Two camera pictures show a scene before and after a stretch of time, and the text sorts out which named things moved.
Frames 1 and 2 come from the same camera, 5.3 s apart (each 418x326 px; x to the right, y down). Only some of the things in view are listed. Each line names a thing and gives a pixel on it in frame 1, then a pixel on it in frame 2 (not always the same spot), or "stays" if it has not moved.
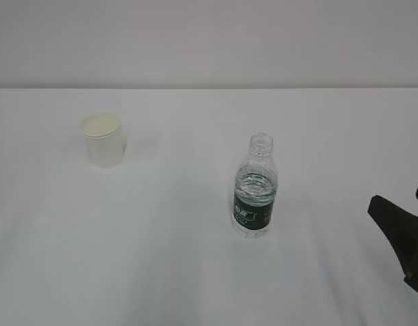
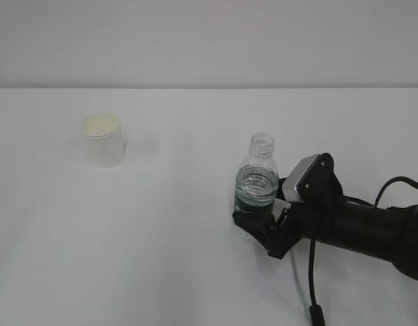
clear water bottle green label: x=255 y=188 stays
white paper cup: x=105 y=138 stays
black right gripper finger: x=406 y=233 → x=264 y=228
